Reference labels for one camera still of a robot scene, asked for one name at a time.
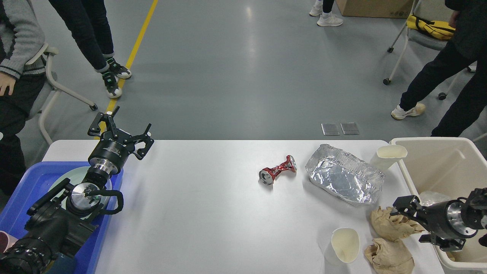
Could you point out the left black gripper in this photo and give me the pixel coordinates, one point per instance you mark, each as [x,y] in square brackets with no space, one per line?
[110,154]

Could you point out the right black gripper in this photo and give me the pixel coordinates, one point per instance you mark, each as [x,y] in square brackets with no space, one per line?
[447,222]

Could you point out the foil tray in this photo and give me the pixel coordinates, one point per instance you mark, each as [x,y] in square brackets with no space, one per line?
[429,198]
[345,176]

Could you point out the brown paper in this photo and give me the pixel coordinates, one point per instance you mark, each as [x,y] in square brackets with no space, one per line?
[380,221]

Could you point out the green plate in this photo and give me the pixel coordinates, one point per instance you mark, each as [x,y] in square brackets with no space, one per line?
[76,175]

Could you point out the crushed red can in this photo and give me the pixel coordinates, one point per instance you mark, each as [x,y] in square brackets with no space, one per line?
[268,175]

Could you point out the dark teal mug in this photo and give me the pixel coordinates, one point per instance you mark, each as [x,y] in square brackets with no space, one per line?
[62,265]

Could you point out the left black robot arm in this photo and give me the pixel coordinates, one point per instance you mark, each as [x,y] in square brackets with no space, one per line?
[61,220]

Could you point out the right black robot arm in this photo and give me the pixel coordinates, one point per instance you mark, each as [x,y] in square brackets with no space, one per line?
[476,202]

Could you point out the crumpled brown paper bag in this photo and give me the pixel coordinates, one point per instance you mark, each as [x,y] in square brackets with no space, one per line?
[389,257]

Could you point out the beige plastic bin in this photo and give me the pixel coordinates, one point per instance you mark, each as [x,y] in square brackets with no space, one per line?
[450,166]

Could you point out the white paper cup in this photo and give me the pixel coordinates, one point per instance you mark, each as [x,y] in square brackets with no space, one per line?
[343,247]
[387,155]

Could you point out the blue plastic tray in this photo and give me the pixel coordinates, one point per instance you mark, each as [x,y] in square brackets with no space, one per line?
[34,184]

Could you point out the right floor plate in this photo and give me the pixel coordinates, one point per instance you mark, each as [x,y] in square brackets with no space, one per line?
[350,128]

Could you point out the floor plate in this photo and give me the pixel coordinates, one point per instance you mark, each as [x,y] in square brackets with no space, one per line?
[350,128]
[330,129]

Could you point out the left grey office chair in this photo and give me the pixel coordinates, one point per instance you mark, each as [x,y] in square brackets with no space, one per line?
[50,91]

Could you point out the left floor plate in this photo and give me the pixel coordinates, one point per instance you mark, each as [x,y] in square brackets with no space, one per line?
[330,129]

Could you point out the person with black sneakers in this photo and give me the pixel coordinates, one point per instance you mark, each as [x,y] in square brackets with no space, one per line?
[87,21]

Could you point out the seated person grey sweater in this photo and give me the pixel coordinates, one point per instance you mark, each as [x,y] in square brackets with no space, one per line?
[21,39]

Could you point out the pink mug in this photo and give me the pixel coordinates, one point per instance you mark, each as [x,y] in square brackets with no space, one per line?
[6,241]

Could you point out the person with beige sneakers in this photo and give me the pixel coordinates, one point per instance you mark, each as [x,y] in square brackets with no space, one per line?
[468,45]

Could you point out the yellow bag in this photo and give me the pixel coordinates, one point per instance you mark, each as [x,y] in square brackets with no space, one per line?
[440,30]

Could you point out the cardboard box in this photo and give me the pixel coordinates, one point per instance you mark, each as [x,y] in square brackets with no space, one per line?
[396,9]

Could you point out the person with white shoes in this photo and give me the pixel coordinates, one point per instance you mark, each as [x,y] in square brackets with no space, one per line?
[323,10]

